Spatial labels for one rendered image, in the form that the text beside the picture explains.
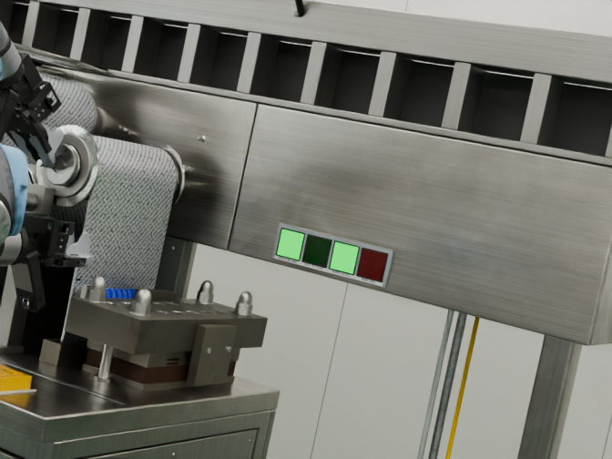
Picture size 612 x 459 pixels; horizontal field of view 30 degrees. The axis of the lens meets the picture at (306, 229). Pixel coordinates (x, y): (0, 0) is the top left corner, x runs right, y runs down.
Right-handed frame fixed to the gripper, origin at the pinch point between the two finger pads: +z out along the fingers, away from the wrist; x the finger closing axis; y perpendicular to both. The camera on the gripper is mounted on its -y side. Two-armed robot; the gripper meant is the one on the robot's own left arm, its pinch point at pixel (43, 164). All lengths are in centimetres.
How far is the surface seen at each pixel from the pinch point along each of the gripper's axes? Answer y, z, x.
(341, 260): 18, 32, -44
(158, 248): 7.9, 28.4, -8.4
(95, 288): -13.1, 13.8, -15.5
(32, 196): -5.1, 3.2, 0.2
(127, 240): 2.5, 20.4, -8.4
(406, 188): 31, 22, -53
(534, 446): 9, 61, -82
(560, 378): 20, 53, -84
